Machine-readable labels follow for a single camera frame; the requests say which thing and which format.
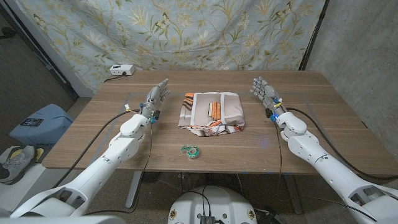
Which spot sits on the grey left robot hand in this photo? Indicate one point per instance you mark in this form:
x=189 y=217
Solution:
x=154 y=99

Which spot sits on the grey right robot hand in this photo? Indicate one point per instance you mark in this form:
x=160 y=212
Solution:
x=267 y=93

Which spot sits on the beige orange patterned cloth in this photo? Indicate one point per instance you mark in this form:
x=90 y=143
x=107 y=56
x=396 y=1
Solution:
x=202 y=109

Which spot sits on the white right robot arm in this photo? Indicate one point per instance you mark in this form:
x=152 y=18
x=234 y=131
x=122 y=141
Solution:
x=329 y=168

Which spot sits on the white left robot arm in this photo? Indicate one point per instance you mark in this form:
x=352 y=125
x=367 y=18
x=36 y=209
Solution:
x=105 y=161

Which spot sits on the green plaid tape dispenser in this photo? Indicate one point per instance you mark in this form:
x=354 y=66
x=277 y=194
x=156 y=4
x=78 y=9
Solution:
x=193 y=152

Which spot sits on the white power strip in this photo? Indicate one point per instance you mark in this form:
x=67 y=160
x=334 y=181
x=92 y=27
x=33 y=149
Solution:
x=122 y=70

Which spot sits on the floral light blue backdrop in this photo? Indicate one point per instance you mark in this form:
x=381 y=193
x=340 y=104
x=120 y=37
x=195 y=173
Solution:
x=186 y=34

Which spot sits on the black backdrop stand pole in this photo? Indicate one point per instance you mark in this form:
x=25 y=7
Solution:
x=314 y=34
x=71 y=91

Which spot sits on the black round fan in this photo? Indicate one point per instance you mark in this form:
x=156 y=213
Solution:
x=151 y=177

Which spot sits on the grey table leg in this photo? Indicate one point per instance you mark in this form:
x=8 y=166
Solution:
x=133 y=189
x=293 y=196

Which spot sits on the light blue storage bin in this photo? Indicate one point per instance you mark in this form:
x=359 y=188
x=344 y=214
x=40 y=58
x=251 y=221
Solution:
x=46 y=127

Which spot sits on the white robot torso base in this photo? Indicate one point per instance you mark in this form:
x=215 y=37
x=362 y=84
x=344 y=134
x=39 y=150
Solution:
x=230 y=202

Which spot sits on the black power adapter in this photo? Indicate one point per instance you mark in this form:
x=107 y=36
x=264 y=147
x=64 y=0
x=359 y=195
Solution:
x=269 y=219

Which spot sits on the grey sneaker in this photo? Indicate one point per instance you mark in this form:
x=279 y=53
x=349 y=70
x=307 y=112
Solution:
x=17 y=165

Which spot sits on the black chair caster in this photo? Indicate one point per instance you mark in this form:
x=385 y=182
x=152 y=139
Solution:
x=6 y=32

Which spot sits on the white floor board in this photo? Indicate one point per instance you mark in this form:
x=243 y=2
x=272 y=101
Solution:
x=18 y=194

